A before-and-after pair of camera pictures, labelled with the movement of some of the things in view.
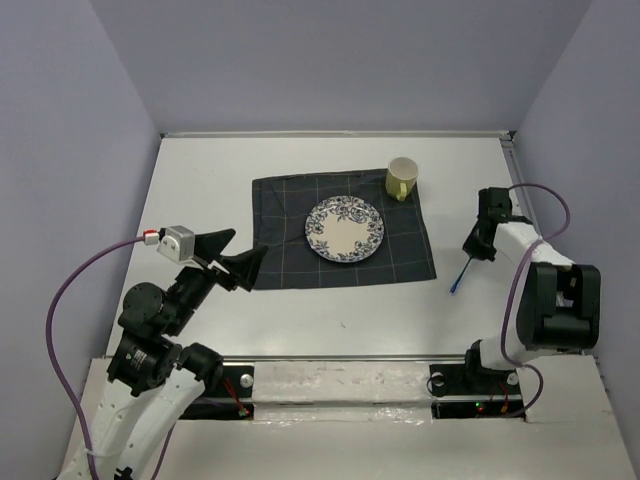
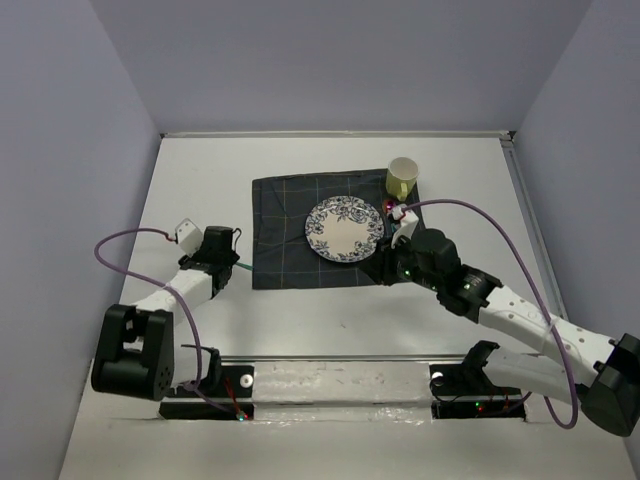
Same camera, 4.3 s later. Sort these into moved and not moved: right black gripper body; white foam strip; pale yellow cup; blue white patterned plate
Moved: right black gripper body
Not moved: white foam strip; pale yellow cup; blue white patterned plate
